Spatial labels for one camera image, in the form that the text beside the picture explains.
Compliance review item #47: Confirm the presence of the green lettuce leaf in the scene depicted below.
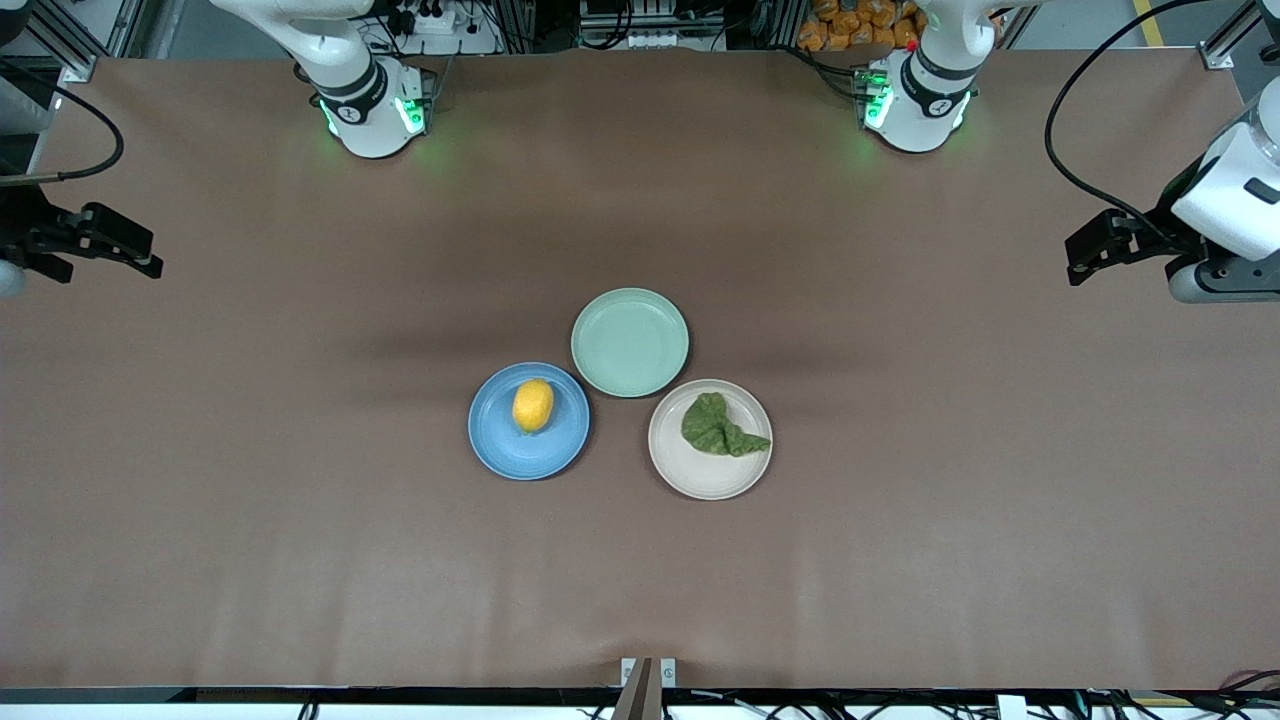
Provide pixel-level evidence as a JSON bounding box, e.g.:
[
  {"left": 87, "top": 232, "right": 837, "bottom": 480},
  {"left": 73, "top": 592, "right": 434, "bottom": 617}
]
[{"left": 681, "top": 392, "right": 773, "bottom": 459}]

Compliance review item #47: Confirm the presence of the yellow lemon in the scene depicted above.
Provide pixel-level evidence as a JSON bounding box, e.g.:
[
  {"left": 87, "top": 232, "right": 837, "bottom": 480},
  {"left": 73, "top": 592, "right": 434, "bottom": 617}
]
[{"left": 512, "top": 378, "right": 556, "bottom": 434}]

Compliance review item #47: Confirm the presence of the pile of orange items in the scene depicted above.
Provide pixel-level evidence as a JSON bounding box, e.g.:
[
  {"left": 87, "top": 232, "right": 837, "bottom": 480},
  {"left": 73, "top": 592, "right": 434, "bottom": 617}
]
[{"left": 797, "top": 0, "right": 928, "bottom": 53}]

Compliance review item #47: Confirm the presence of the brown table cover sheet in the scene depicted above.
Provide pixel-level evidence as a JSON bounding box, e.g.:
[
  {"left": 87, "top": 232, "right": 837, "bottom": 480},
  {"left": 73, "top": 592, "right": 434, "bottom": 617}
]
[{"left": 0, "top": 48, "right": 1280, "bottom": 691}]

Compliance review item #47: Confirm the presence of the white power strip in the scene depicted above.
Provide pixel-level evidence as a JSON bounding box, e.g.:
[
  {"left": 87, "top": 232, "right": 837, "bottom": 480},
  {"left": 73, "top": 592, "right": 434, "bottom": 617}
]
[{"left": 383, "top": 0, "right": 503, "bottom": 57}]

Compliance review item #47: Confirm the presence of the blue plate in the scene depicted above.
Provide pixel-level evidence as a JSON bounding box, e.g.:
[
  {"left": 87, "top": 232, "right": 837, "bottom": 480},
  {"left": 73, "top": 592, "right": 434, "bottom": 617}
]
[{"left": 468, "top": 362, "right": 592, "bottom": 482}]

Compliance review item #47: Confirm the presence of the beige plate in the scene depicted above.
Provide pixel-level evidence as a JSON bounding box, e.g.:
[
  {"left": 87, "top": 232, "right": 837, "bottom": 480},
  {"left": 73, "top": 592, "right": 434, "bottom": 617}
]
[{"left": 648, "top": 379, "right": 774, "bottom": 501}]

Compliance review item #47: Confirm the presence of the mint green plate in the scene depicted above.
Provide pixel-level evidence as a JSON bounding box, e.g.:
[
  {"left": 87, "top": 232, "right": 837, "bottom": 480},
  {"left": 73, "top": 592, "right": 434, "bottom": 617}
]
[{"left": 571, "top": 288, "right": 691, "bottom": 399}]

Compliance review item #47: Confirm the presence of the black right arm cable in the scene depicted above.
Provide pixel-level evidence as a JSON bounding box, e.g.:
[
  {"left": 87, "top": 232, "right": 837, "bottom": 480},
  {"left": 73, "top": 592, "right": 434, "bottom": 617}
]
[{"left": 0, "top": 58, "right": 126, "bottom": 187}]

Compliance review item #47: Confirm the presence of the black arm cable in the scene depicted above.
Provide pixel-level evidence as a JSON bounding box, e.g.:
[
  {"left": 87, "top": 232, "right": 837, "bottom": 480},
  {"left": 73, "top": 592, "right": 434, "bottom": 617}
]
[
  {"left": 0, "top": 58, "right": 126, "bottom": 187},
  {"left": 1044, "top": 0, "right": 1217, "bottom": 229}
]

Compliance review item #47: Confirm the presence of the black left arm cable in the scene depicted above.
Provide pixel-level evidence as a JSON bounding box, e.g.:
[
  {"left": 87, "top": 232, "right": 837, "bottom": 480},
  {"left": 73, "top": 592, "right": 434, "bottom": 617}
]
[{"left": 1044, "top": 0, "right": 1217, "bottom": 229}]

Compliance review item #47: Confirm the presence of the aluminium frame profile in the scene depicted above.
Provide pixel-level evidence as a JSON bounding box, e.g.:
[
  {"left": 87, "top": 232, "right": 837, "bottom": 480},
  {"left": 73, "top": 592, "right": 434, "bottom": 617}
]
[
  {"left": 0, "top": 0, "right": 101, "bottom": 85},
  {"left": 1198, "top": 0, "right": 1280, "bottom": 73}
]

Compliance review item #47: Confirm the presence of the small metal table bracket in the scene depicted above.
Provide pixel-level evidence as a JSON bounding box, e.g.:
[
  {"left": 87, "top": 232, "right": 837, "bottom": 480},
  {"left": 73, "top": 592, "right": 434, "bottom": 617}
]
[{"left": 620, "top": 657, "right": 678, "bottom": 691}]

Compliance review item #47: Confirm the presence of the grey camera pole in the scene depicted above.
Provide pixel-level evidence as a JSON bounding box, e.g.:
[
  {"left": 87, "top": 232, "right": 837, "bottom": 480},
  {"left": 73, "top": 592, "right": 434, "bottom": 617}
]
[{"left": 611, "top": 658, "right": 663, "bottom": 720}]

